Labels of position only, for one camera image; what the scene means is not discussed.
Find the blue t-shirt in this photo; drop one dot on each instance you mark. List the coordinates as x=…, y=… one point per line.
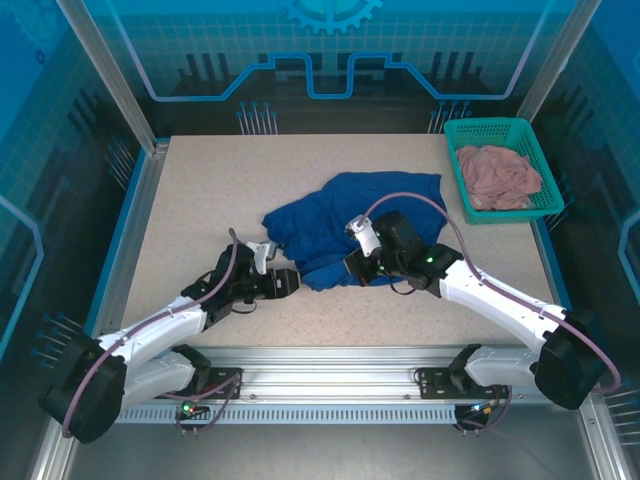
x=325, y=215

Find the teal plastic basket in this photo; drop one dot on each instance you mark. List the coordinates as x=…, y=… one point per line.
x=495, y=130

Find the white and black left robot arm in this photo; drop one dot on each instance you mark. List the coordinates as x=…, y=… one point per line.
x=150, y=325

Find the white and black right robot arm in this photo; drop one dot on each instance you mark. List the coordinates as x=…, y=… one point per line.
x=500, y=300

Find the pink t-shirt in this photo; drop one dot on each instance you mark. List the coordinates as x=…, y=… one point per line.
x=500, y=175

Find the blue table edge strip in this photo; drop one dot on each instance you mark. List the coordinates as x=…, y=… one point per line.
x=126, y=210

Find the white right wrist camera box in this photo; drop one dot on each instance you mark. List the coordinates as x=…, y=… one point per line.
x=367, y=240

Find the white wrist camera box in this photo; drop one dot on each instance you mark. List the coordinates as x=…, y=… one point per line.
x=260, y=252
x=367, y=240

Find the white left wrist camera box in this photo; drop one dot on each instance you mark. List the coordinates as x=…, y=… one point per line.
x=260, y=252

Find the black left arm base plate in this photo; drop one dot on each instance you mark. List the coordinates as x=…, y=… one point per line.
x=227, y=374

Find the aluminium mounting rail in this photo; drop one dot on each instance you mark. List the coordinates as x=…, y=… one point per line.
x=325, y=372

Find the aluminium table side rail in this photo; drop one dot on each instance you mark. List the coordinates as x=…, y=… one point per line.
x=142, y=200

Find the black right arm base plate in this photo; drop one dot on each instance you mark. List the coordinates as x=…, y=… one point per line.
x=432, y=385

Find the aluminium frame post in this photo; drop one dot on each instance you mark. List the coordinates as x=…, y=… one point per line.
x=115, y=80
x=545, y=80

